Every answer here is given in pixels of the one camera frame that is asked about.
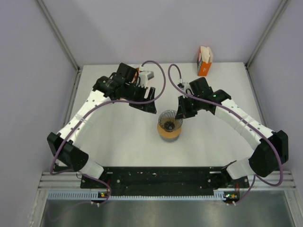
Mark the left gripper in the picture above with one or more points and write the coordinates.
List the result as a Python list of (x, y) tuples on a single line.
[(149, 107)]

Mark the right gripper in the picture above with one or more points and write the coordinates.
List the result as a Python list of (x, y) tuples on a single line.
[(181, 113)]

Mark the grey ribbed glass dripper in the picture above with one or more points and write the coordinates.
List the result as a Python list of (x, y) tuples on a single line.
[(168, 122)]

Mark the grey glass server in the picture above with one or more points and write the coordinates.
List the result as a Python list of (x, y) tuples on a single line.
[(170, 139)]

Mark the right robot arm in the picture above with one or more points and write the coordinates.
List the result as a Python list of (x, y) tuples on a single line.
[(270, 148)]

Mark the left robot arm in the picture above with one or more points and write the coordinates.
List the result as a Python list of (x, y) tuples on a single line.
[(65, 145)]

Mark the orange filter box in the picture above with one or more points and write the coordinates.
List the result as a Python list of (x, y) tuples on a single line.
[(202, 67)]

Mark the paper coffee filters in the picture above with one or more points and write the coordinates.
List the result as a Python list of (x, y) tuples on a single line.
[(206, 54)]

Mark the orange glass beaker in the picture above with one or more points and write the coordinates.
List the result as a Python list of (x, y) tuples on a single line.
[(135, 79)]

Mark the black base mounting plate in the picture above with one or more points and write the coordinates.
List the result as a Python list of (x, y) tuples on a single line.
[(168, 181)]

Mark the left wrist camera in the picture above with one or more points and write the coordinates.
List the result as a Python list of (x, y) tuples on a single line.
[(144, 76)]

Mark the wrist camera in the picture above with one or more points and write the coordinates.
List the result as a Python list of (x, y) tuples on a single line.
[(144, 76), (184, 86)]

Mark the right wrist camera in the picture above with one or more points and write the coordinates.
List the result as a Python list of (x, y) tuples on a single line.
[(184, 86)]

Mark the right aluminium corner post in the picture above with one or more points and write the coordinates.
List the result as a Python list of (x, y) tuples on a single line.
[(267, 32)]

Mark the aluminium corner post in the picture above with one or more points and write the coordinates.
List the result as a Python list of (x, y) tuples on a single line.
[(57, 34), (267, 32)]

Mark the slotted cable duct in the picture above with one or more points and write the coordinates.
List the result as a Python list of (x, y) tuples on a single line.
[(99, 196)]

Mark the left aluminium corner post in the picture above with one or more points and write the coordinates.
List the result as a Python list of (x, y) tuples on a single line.
[(57, 34)]

